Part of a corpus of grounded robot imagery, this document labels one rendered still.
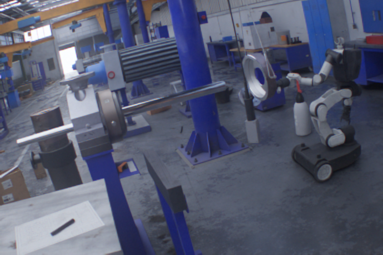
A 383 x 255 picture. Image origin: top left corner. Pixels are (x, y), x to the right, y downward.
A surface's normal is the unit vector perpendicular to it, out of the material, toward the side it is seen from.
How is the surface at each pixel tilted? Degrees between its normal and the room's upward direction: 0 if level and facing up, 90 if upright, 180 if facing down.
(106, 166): 90
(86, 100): 45
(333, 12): 90
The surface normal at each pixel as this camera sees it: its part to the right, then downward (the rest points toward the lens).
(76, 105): 0.07, -0.54
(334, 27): 0.28, 0.18
